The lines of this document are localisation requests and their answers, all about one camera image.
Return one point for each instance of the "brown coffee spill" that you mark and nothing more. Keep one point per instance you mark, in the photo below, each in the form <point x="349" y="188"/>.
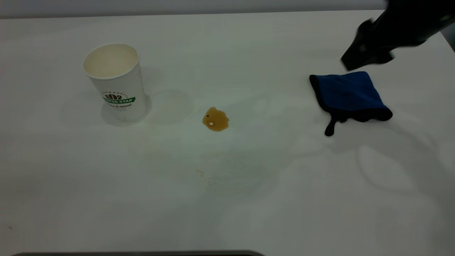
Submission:
<point x="217" y="121"/>

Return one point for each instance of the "white paper coffee cup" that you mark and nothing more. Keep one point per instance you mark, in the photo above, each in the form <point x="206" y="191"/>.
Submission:
<point x="119" y="89"/>

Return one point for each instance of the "blue cloth with black trim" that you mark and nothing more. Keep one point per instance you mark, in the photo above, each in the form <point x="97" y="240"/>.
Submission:
<point x="350" y="92"/>

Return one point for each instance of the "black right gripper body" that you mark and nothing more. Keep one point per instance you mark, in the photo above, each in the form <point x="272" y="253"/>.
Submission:
<point x="408" y="25"/>

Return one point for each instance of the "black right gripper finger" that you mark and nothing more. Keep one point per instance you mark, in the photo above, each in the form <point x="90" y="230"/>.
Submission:
<point x="355" y="58"/>
<point x="385" y="57"/>

